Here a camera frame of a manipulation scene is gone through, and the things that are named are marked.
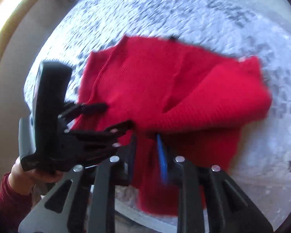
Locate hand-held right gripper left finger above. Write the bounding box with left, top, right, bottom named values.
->
left=18, top=135, right=138, bottom=233

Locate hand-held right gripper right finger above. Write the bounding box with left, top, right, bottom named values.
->
left=156, top=134, right=274, bottom=233

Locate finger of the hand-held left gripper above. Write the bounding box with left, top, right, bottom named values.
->
left=59, top=103, right=109, bottom=122
left=67, top=120, right=134, bottom=163

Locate red knit sweater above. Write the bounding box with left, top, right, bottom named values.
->
left=70, top=35, right=273, bottom=217

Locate person's left hand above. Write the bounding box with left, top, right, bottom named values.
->
left=10, top=156, right=64, bottom=196

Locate wooden-framed window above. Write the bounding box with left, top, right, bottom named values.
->
left=0, top=0, right=51, bottom=62

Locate bed with quilted blue cover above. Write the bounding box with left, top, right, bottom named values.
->
left=24, top=0, right=291, bottom=226

